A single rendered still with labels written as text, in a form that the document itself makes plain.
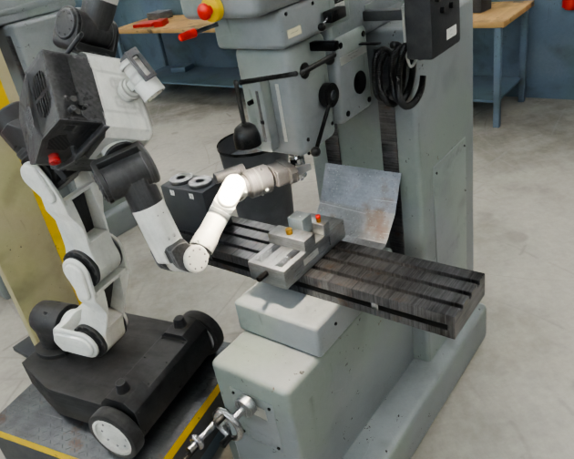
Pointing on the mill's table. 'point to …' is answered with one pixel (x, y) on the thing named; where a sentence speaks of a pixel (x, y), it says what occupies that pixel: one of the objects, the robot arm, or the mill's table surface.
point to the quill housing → (290, 93)
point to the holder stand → (189, 198)
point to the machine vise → (297, 267)
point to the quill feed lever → (329, 96)
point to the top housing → (237, 7)
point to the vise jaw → (303, 240)
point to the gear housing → (277, 25)
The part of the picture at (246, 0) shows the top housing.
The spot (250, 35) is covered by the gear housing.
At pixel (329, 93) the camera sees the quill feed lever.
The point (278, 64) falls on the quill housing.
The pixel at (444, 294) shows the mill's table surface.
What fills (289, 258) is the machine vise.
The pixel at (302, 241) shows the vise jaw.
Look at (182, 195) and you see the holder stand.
